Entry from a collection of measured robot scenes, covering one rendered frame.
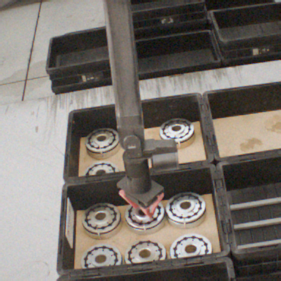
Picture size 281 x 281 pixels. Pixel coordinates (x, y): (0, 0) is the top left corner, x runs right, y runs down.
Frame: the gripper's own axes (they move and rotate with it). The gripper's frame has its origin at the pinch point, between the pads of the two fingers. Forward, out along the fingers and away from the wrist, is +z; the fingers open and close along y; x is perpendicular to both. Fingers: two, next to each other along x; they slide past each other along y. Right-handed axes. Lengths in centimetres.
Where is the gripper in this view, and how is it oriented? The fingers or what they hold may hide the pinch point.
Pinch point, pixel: (143, 209)
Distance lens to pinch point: 141.2
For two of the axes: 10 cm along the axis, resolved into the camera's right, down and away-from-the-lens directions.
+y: -7.1, -3.9, 5.8
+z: 1.1, 7.6, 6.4
